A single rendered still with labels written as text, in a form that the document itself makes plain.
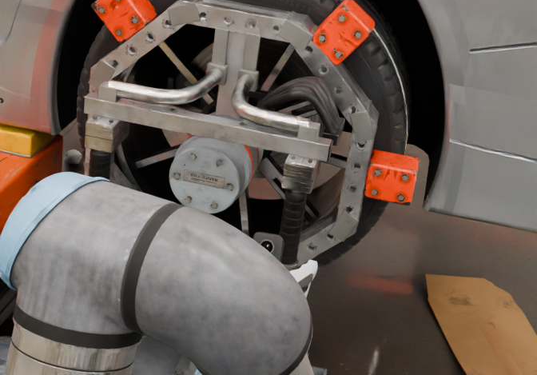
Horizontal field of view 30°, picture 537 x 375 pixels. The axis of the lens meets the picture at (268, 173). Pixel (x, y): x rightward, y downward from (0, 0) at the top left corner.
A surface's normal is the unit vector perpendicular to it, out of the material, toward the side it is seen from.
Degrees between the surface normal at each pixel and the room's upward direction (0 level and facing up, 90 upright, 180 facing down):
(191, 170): 90
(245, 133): 90
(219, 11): 90
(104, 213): 28
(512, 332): 1
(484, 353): 1
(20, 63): 90
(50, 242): 67
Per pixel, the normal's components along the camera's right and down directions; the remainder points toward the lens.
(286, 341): 0.71, 0.27
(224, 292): 0.33, -0.01
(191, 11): -0.20, 0.38
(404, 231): 0.13, -0.91
